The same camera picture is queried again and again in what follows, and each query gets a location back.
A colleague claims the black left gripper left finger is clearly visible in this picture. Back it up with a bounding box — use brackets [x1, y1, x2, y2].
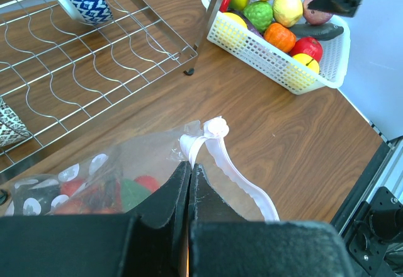
[1, 162, 191, 276]

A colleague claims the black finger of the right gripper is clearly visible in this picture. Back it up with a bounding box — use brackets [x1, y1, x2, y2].
[308, 0, 362, 18]

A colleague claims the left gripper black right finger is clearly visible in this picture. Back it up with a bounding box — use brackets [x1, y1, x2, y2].
[189, 164, 354, 276]

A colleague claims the lychee bunch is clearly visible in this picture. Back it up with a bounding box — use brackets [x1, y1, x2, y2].
[52, 175, 161, 215]

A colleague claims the orange fruit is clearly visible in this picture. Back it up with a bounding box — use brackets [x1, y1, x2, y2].
[217, 12, 247, 43]

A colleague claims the clear polka dot zip bag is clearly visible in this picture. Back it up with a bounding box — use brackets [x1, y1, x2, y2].
[5, 116, 278, 221]

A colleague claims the pale yellow fruit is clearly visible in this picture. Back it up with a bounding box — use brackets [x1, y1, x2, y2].
[273, 0, 304, 28]

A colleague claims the red onion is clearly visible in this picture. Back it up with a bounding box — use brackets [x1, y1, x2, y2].
[302, 0, 333, 25]

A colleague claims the green custard apple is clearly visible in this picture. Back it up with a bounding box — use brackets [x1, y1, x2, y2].
[243, 1, 273, 33]

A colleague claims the red apple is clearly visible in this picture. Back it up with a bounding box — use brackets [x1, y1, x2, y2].
[289, 37, 324, 62]

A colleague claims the orange mini pumpkin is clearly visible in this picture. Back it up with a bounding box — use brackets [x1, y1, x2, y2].
[263, 23, 297, 53]

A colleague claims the purple eggplant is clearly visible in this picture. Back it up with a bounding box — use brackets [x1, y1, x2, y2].
[232, 10, 263, 37]

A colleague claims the white plastic fruit basket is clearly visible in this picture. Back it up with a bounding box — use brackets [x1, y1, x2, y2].
[207, 12, 350, 95]

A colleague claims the grey patterned bowl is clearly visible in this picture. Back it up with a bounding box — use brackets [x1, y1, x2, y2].
[0, 99, 31, 147]

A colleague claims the steel dish rack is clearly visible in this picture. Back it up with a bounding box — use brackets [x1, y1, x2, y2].
[1, 0, 222, 183]

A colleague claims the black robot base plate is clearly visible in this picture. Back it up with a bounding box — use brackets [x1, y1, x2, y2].
[331, 168, 402, 276]

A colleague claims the aluminium frame rail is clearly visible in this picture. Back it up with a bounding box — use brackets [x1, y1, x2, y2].
[364, 120, 402, 203]

